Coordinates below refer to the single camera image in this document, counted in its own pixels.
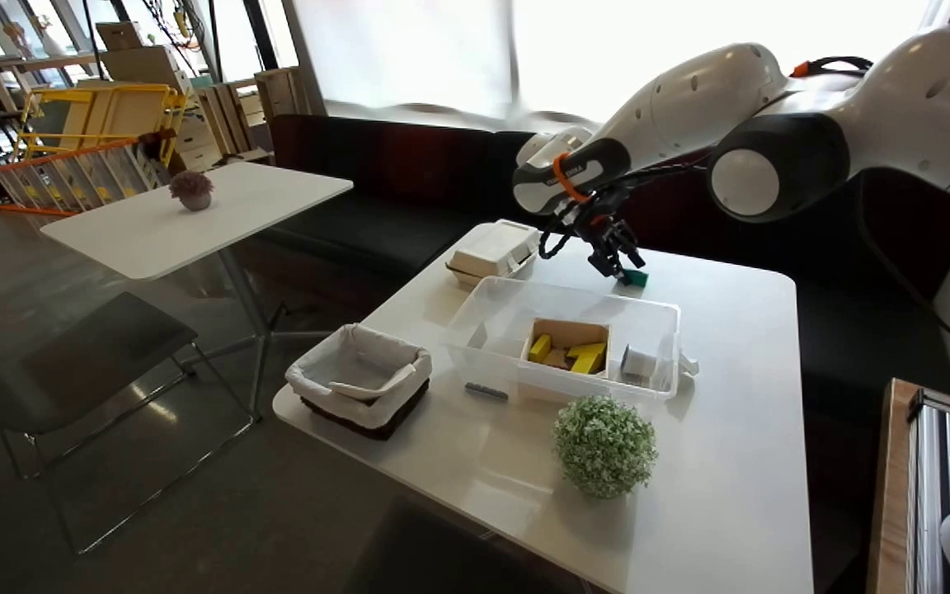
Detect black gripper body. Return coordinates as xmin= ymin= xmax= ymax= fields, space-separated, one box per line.
xmin=578 ymin=202 xmax=642 ymax=262

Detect green block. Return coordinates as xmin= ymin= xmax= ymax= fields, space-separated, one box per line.
xmin=614 ymin=265 xmax=653 ymax=293

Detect yellow block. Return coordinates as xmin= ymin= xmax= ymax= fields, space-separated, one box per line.
xmin=525 ymin=331 xmax=558 ymax=365
xmin=560 ymin=340 xmax=610 ymax=378

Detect white square bowl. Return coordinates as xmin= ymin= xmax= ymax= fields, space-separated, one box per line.
xmin=514 ymin=312 xmax=618 ymax=406

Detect small white cube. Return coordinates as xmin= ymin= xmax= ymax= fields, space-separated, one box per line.
xmin=618 ymin=348 xmax=662 ymax=388

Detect clear plastic bin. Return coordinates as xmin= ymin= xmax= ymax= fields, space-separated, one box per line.
xmin=439 ymin=273 xmax=688 ymax=406

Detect green faux plant ball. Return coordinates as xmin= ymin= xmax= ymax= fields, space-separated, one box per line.
xmin=550 ymin=393 xmax=661 ymax=500

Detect black bench sofa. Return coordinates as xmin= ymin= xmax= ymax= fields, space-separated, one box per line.
xmin=241 ymin=113 xmax=950 ymax=594

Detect white window curtain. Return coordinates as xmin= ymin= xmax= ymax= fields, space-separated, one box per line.
xmin=295 ymin=0 xmax=942 ymax=130

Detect black tray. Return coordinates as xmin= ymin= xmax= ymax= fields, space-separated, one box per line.
xmin=302 ymin=377 xmax=437 ymax=441

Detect white basket grey liner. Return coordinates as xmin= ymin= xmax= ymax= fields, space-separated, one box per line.
xmin=283 ymin=320 xmax=437 ymax=432

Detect wooden base board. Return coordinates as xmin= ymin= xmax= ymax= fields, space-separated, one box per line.
xmin=868 ymin=377 xmax=930 ymax=594

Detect wooden crates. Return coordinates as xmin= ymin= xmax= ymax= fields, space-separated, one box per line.
xmin=196 ymin=64 xmax=323 ymax=165

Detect white side table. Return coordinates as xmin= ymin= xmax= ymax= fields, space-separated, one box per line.
xmin=40 ymin=159 xmax=358 ymax=425

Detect small brown potted plant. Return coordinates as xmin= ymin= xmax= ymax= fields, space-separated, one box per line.
xmin=168 ymin=167 xmax=217 ymax=214

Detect yellow cart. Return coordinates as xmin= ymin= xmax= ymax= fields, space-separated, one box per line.
xmin=16 ymin=79 xmax=189 ymax=159

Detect orange ladder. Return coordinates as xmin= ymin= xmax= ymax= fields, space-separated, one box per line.
xmin=0 ymin=134 xmax=172 ymax=225

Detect black folding chair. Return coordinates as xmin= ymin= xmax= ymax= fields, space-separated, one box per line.
xmin=0 ymin=291 xmax=259 ymax=558

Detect orange cable strap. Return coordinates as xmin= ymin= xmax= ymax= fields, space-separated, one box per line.
xmin=548 ymin=152 xmax=593 ymax=209

